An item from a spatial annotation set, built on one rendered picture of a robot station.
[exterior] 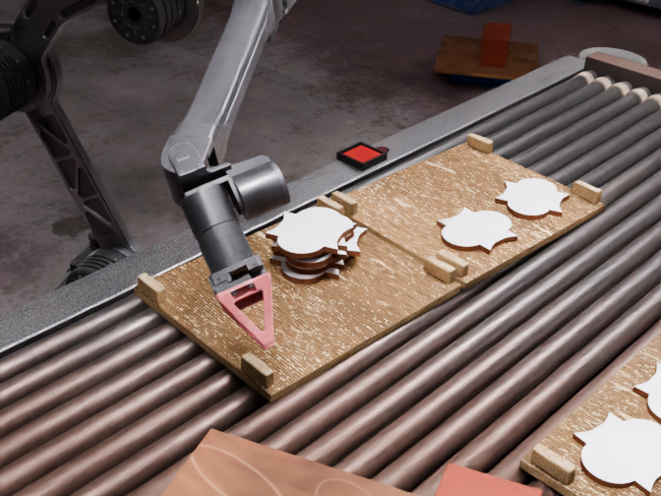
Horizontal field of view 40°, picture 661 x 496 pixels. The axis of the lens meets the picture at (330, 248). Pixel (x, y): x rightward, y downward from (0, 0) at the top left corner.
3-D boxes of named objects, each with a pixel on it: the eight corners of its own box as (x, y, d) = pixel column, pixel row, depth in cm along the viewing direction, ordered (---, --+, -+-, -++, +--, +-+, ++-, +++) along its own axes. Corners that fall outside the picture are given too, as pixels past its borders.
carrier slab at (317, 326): (134, 294, 150) (133, 286, 150) (319, 211, 174) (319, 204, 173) (270, 403, 129) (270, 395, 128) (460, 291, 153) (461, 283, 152)
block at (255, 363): (239, 370, 133) (239, 355, 131) (250, 365, 134) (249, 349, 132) (266, 391, 129) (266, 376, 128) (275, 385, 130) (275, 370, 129)
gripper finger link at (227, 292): (294, 334, 111) (263, 264, 113) (295, 329, 104) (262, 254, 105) (243, 357, 111) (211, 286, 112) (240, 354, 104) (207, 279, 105)
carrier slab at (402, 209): (325, 210, 175) (325, 202, 174) (466, 148, 199) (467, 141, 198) (465, 290, 153) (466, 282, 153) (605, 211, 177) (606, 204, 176)
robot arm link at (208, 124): (253, 15, 147) (241, -45, 138) (287, 17, 146) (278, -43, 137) (169, 216, 120) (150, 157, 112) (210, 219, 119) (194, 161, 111)
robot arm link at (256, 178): (178, 195, 122) (163, 149, 115) (258, 163, 124) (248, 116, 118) (210, 256, 115) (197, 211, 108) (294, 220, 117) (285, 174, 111)
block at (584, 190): (570, 193, 179) (571, 181, 178) (575, 190, 180) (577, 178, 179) (596, 205, 176) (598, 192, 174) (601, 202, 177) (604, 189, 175)
